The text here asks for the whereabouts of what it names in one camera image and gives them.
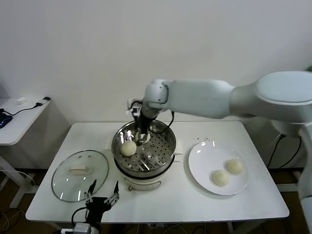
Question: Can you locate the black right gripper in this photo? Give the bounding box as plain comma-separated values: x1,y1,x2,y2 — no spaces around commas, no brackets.
136,114,155,147

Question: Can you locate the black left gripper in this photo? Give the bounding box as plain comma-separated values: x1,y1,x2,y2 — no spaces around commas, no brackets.
84,179,120,220

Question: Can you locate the round glass pot lid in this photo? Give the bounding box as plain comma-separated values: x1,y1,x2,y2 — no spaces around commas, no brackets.
51,150,109,203

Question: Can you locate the perforated steel steamer basket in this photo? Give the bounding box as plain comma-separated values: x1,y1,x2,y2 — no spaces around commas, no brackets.
111,119,176,173

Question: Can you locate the steel steamer pot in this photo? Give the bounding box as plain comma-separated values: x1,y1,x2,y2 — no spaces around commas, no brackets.
104,136,184,192

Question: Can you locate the large white round plate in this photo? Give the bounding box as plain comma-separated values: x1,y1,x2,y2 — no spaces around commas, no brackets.
188,141,249,195

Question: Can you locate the white side table with devices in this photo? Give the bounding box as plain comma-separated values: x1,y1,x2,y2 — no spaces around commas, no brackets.
0,97,51,210

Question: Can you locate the blue electronic device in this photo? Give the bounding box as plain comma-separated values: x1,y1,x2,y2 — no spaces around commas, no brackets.
0,114,13,129

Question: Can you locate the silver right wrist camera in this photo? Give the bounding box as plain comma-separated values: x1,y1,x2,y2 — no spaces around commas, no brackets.
126,98,143,117

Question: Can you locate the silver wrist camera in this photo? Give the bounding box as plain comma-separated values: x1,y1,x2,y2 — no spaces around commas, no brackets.
126,98,143,117
60,223,92,234

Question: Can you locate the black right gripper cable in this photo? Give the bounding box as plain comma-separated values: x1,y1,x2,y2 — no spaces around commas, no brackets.
156,111,175,128

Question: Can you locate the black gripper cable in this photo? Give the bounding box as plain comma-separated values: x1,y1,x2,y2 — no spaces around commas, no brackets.
71,207,88,225
156,111,175,128

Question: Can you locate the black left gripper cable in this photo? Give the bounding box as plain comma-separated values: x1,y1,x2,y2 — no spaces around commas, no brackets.
71,207,88,225

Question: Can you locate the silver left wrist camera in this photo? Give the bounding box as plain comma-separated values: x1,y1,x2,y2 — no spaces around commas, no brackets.
60,223,92,234

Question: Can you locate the white floor cable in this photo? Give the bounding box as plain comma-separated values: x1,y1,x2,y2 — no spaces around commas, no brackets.
0,170,36,188

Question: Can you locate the black charging cable with plug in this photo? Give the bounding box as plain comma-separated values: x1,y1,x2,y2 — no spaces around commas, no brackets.
0,97,51,117

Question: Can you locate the black power cable with adapter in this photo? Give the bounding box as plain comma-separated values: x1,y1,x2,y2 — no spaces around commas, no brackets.
267,133,302,169

